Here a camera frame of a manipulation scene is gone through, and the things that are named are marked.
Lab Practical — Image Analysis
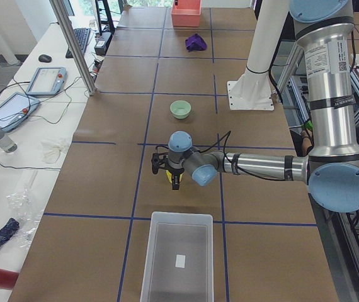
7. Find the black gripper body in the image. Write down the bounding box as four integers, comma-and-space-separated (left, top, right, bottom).
168, 167, 185, 176

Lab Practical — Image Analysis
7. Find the yellow plastic cup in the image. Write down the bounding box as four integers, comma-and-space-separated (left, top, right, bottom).
166, 170, 183, 183

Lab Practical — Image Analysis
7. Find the purple cloth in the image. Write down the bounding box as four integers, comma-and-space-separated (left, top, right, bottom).
185, 33, 207, 52

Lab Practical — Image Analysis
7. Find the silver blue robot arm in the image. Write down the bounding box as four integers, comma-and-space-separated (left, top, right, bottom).
164, 1, 359, 213

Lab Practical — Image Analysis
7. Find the translucent white plastic box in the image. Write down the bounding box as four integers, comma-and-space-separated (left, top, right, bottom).
140, 211, 214, 301

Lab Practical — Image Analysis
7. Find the light green bowl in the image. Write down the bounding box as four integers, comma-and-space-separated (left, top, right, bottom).
169, 100, 191, 120

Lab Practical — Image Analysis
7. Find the crumpled white tissue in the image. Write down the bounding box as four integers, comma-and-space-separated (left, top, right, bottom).
41, 138, 71, 164

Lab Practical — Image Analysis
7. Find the crumpled clear plastic bag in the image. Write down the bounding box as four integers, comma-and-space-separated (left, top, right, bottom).
6, 189, 45, 250

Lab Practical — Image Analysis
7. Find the blue teach pendant far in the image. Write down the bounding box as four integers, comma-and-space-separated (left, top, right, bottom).
26, 67, 67, 98

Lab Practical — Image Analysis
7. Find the blue teach pendant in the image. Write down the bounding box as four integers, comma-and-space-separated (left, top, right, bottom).
0, 92, 40, 132
26, 67, 67, 98

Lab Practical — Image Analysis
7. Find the pink plastic tray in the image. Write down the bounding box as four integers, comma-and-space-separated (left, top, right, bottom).
171, 0, 202, 27

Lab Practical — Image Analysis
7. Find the black keyboard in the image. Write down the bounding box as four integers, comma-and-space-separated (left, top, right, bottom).
73, 28, 92, 54

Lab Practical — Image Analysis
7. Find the blue teach pendant near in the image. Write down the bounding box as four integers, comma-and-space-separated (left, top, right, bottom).
0, 92, 40, 132

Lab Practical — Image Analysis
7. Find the black computer mouse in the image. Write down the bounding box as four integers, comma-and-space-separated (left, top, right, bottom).
38, 54, 52, 63

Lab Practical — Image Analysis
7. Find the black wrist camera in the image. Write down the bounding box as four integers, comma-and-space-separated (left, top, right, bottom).
151, 152, 168, 175

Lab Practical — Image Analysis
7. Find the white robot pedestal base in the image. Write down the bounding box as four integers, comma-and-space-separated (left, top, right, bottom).
227, 0, 290, 111

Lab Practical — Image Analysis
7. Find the aluminium frame post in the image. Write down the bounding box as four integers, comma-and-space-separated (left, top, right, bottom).
50, 0, 96, 96

